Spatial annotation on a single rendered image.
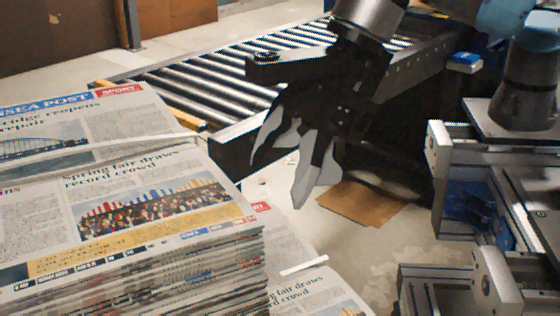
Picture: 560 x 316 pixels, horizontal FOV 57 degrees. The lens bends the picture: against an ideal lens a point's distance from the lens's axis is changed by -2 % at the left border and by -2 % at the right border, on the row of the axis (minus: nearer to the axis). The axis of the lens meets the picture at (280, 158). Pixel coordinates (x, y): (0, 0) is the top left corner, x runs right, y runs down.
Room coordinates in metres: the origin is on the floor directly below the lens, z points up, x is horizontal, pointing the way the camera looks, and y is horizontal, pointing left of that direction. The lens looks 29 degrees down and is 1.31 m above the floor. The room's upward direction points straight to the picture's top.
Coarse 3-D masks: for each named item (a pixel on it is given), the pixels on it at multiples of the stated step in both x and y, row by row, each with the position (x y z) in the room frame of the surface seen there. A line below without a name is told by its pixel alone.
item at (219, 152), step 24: (408, 48) 1.68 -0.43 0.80; (432, 48) 1.73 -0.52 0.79; (456, 48) 1.89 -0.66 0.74; (408, 72) 1.61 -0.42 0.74; (432, 72) 1.75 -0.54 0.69; (384, 96) 1.51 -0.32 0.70; (216, 144) 1.01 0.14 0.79; (240, 144) 1.04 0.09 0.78; (240, 168) 1.04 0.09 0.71; (264, 168) 1.10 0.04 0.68
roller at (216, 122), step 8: (128, 80) 1.38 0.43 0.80; (160, 96) 1.27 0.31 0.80; (168, 96) 1.26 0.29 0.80; (168, 104) 1.23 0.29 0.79; (176, 104) 1.22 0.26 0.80; (184, 104) 1.21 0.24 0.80; (184, 112) 1.19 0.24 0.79; (192, 112) 1.17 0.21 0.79; (200, 112) 1.16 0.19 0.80; (208, 112) 1.16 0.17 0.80; (208, 120) 1.13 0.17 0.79; (216, 120) 1.12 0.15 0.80; (224, 120) 1.12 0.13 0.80; (232, 120) 1.12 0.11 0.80; (208, 128) 1.12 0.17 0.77; (216, 128) 1.11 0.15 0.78; (224, 128) 1.09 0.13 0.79
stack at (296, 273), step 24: (264, 216) 0.69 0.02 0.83; (264, 240) 0.63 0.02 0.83; (288, 240) 0.63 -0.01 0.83; (288, 264) 0.57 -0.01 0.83; (312, 264) 0.57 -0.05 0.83; (288, 288) 0.52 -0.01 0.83; (312, 288) 0.52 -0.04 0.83; (336, 288) 0.52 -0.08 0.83; (288, 312) 0.48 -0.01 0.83; (312, 312) 0.48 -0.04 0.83; (336, 312) 0.48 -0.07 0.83; (360, 312) 0.48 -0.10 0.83
